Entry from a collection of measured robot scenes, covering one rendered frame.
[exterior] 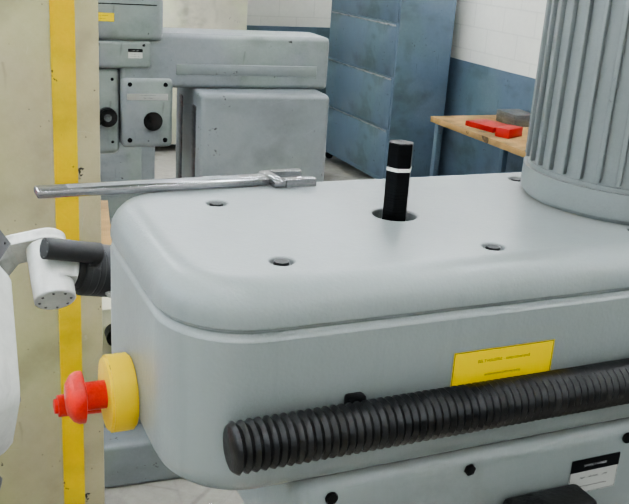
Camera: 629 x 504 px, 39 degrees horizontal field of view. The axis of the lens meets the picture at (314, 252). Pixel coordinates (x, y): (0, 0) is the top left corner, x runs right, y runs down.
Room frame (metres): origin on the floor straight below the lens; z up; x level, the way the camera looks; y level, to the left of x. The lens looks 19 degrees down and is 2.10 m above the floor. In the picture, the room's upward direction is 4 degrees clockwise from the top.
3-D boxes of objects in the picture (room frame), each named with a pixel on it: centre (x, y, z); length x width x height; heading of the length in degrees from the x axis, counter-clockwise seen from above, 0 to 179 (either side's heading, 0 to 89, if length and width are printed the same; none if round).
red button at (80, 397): (0.61, 0.17, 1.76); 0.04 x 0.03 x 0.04; 25
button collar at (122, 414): (0.62, 0.14, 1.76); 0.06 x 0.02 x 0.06; 25
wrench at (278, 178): (0.75, 0.12, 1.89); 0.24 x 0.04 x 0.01; 117
